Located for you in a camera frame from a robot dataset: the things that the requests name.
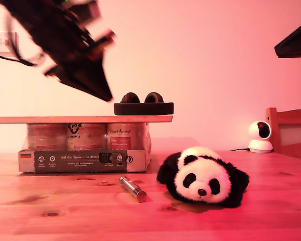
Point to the light wooden board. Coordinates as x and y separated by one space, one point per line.
65 119

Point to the white security camera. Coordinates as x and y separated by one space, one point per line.
259 144

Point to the pet food can recycling mark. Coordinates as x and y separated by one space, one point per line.
87 136

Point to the panda plush toy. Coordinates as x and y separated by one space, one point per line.
203 175

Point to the pet food can red label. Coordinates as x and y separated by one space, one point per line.
125 136

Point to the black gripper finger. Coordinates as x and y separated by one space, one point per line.
82 80
97 70
297 46

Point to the wooden chair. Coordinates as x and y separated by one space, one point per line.
291 118

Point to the printed cardboard can tray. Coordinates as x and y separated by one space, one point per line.
75 160

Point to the pet food can plain label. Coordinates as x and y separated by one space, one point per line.
47 136

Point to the silver laser pointer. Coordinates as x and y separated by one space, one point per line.
134 189

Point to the black over-ear headphones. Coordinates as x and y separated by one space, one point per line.
143 108

